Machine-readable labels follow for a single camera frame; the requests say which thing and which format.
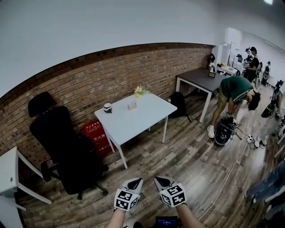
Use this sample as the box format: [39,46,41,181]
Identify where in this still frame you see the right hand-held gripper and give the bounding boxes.
[153,176,187,208]

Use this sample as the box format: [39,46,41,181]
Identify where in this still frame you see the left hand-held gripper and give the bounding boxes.
[114,177,143,212]

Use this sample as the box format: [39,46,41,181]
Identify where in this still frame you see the person's left forearm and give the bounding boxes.
[104,208,132,228]

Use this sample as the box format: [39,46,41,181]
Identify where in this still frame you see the person's right forearm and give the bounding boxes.
[175,203,200,228]

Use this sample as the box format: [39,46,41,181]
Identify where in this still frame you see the white square table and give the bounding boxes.
[94,93,178,169]

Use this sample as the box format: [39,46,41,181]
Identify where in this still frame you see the black chest-mounted device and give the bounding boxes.
[155,216,181,228]

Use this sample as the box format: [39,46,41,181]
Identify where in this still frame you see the red metal box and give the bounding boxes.
[82,120,116,156]

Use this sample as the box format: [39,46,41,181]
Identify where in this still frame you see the black open bag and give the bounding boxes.
[213,117,238,147]

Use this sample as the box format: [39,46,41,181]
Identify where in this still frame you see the black backpack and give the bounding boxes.
[169,91,192,123]

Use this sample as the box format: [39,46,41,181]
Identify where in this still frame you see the black office chair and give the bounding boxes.
[28,91,110,200]

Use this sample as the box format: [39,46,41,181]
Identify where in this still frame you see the yellow flower bouquet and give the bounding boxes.
[134,85,152,98]

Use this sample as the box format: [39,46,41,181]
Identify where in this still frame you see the dark grey table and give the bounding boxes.
[175,68,228,123]

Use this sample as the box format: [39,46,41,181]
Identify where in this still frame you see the small white table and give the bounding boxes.
[0,146,53,211]

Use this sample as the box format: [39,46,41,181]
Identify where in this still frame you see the white cable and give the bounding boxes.
[197,141,249,220]

